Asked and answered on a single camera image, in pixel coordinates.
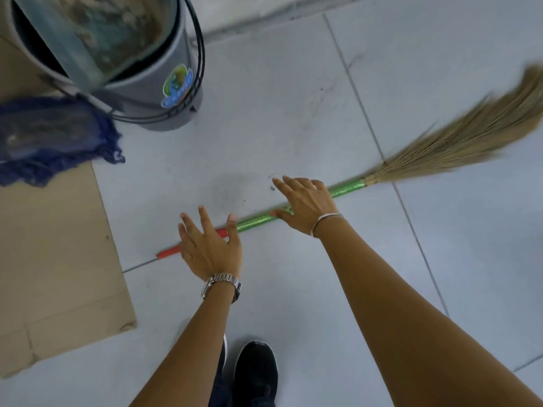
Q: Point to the dark trouser leg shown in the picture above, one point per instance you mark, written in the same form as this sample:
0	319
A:
221	389

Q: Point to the person's right forearm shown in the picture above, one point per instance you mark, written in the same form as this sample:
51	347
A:
407	309

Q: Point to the dirty blue dustpan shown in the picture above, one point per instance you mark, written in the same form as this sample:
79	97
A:
106	33

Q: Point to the black right shoe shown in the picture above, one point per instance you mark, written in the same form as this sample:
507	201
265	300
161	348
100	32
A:
256	373

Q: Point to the blue mop head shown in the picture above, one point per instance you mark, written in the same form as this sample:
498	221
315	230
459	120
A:
46	135

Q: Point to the silver metal wristwatch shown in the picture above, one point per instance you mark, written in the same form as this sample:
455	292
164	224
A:
222	279

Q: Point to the flat brown cardboard sheet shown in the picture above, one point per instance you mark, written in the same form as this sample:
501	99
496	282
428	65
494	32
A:
55	258

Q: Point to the person's right hand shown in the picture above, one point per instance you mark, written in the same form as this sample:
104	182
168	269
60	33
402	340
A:
305	203

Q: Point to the grey plastic bucket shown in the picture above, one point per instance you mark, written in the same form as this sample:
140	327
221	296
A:
148	97

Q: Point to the person's left forearm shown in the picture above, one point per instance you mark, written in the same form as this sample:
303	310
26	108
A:
186	356

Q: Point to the person's left hand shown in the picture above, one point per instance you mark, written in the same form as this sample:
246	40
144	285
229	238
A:
212	254

